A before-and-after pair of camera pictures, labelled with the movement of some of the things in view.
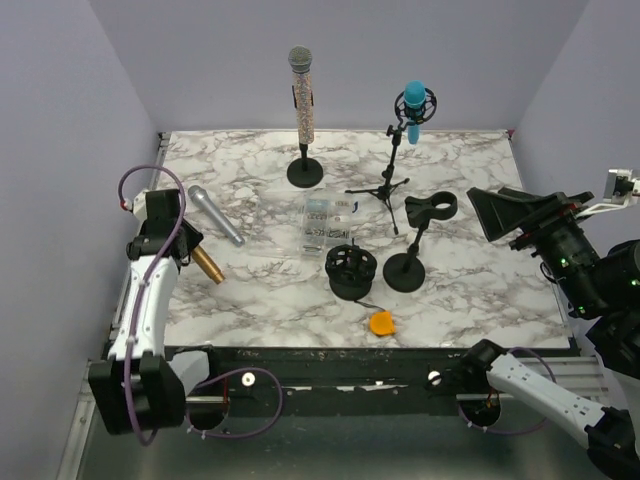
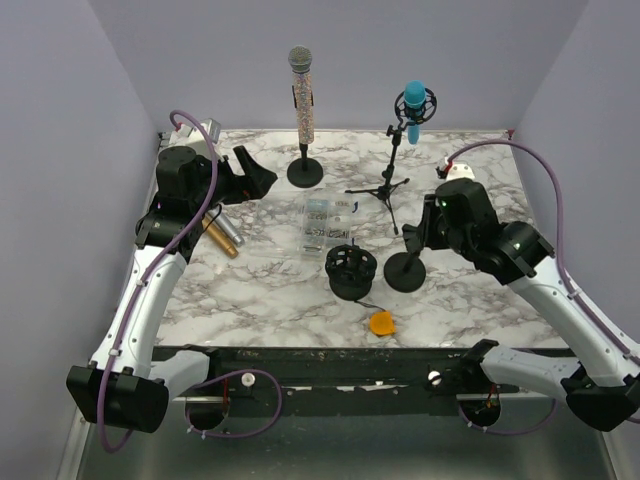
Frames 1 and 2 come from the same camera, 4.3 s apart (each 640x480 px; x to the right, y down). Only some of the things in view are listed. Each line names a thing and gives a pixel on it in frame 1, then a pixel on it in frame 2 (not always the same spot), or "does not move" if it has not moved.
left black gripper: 195,237 -> 256,183
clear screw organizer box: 325,222 does not move
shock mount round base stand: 350,270 does not move
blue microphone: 414,99 does not move
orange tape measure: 382,323 does not move
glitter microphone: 300,60 does not move
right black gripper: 498,213 -> 431,211
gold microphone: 207,264 -> 221,237
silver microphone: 199,194 does not move
